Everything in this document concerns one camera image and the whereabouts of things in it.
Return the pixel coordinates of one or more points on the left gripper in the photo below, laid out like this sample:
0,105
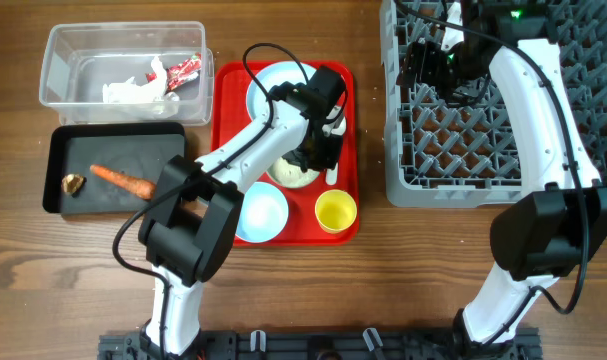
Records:
328,158

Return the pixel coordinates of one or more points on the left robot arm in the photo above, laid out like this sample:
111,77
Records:
189,226

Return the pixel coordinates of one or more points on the light blue bowl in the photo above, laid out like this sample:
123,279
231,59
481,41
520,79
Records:
264,214

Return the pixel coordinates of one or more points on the black plastic tray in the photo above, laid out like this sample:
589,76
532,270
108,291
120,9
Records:
135,149

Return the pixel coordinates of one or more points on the green bowl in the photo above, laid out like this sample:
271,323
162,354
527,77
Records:
293,177

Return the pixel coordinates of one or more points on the red serving tray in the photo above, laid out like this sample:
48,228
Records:
230,116

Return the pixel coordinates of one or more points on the clear plastic bin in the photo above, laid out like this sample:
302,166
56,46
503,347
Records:
80,59

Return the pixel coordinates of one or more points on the yellow plastic cup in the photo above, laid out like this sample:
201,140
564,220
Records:
335,211

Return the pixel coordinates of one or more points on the brown food scrap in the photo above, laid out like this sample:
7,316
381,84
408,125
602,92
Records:
72,183

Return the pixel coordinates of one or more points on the white plastic spoon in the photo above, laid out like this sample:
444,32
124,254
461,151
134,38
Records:
337,127

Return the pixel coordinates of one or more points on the grey dishwasher rack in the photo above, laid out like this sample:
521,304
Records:
442,155

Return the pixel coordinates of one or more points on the white napkin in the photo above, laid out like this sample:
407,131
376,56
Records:
129,92

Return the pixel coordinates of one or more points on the red snack wrapper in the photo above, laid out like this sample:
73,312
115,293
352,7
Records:
185,72

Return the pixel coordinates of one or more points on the orange carrot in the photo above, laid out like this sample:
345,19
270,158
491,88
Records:
139,187

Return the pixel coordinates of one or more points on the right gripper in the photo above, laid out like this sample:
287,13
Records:
427,53

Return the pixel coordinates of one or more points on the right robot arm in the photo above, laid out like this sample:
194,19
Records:
560,221

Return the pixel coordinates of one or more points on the light blue plate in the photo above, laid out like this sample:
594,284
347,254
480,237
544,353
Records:
273,75

